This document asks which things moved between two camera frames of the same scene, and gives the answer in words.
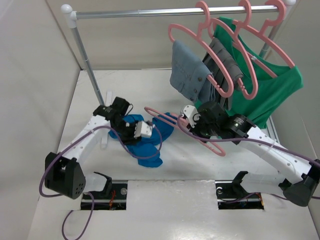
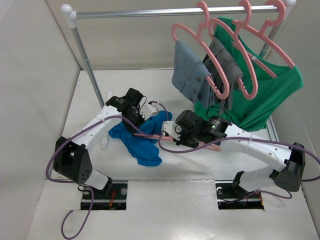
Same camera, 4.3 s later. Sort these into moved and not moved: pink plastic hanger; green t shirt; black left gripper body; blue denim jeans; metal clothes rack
Moved: black left gripper body; pink plastic hanger
Not moved: blue denim jeans; green t shirt; metal clothes rack
